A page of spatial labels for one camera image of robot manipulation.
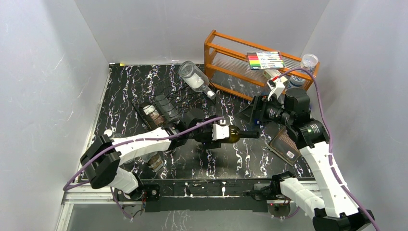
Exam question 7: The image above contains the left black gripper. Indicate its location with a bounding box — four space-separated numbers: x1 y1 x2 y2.
187 117 221 148

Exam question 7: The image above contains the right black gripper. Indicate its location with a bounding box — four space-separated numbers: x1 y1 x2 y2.
235 94 293 127

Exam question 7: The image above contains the dark olive wine bottle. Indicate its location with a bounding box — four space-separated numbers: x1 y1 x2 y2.
194 124 260 145

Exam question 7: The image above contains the square clear liquor bottle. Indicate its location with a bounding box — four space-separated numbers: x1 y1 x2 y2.
141 152 164 172

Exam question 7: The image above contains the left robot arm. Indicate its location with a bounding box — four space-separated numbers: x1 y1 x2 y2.
80 111 230 200

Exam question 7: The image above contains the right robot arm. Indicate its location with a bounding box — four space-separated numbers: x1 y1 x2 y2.
237 88 374 231

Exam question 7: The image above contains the orange wooden shelf rack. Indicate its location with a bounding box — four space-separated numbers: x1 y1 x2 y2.
204 30 320 103

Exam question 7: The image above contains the large clear glass bottle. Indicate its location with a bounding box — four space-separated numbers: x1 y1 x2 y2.
178 61 216 100

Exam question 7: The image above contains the round clear glass bottle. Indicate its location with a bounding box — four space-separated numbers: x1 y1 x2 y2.
103 129 124 139

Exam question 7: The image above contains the brown book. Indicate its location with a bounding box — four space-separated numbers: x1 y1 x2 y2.
268 127 301 166

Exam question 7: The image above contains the small white carton box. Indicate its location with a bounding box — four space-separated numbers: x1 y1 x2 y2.
263 69 281 79

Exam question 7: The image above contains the coloured marker pen set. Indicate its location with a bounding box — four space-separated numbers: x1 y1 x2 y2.
247 51 285 70

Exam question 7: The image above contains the clear plastic jar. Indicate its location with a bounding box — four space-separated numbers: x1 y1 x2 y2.
300 53 319 74

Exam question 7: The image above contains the black wire wine rack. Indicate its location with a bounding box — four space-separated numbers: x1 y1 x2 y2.
130 77 217 131

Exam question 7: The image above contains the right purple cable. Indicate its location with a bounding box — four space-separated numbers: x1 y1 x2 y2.
277 67 383 231

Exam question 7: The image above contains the purple cable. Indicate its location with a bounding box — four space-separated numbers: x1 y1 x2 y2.
62 116 225 192
277 67 383 231

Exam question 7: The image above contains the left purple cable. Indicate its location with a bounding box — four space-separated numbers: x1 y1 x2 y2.
62 116 225 192

